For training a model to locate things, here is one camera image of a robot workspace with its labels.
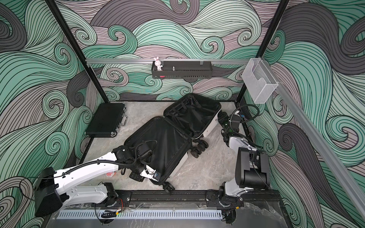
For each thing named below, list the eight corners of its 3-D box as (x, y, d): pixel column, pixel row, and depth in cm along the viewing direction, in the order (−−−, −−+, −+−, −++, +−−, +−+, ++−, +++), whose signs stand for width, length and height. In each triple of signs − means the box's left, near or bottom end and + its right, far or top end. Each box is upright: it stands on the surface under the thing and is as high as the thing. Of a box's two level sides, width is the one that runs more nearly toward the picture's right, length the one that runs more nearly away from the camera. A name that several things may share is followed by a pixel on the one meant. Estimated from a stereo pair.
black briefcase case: (85, 138, 99) (80, 133, 94) (100, 109, 118) (97, 103, 113) (120, 138, 99) (117, 133, 94) (130, 109, 118) (127, 103, 113)
